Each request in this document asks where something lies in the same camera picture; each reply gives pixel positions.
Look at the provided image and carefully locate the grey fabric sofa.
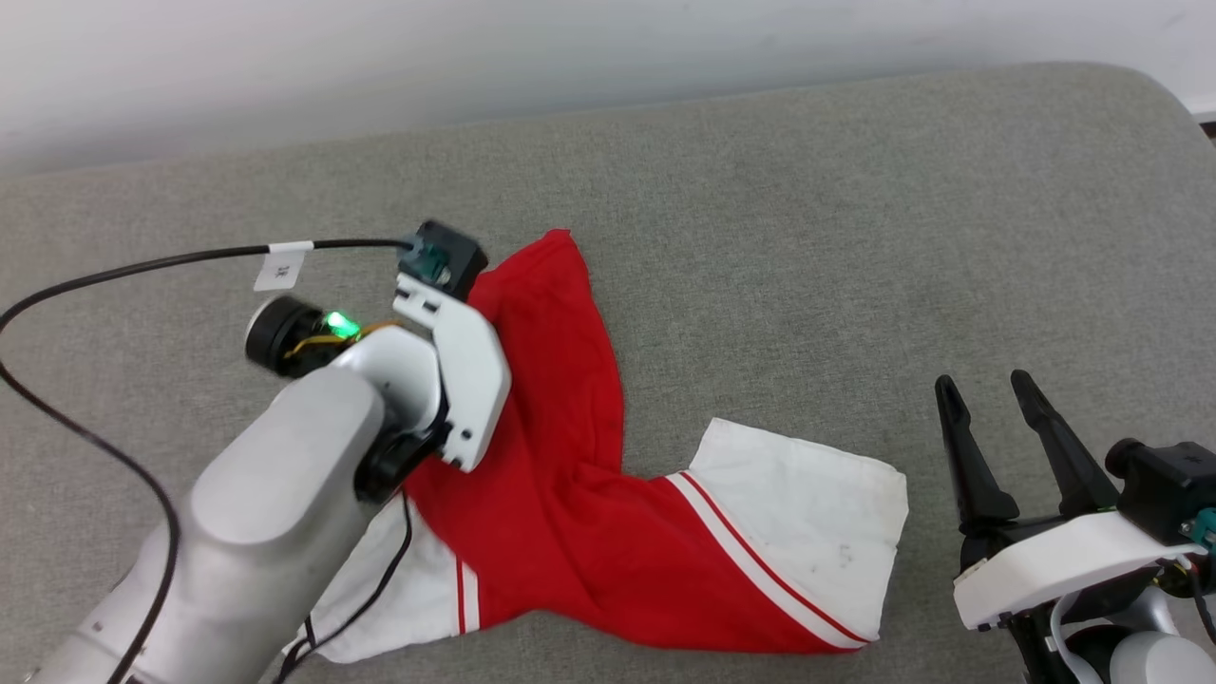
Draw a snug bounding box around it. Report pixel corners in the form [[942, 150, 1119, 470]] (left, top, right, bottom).
[[0, 62, 1216, 684]]

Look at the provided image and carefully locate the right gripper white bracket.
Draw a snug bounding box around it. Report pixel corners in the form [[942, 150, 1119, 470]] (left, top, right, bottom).
[[936, 370, 1207, 684]]

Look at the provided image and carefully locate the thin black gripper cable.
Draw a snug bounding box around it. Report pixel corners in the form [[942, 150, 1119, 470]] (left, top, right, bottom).
[[275, 492, 415, 684]]

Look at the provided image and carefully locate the red and white jersey shirt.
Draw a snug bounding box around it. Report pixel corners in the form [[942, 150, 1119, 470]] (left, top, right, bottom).
[[285, 228, 910, 664]]

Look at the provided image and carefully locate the white cable label tag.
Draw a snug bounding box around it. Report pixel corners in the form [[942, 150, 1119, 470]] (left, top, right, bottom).
[[254, 241, 314, 292]]

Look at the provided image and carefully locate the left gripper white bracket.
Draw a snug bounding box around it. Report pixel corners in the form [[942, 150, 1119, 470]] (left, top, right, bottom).
[[245, 274, 512, 504]]

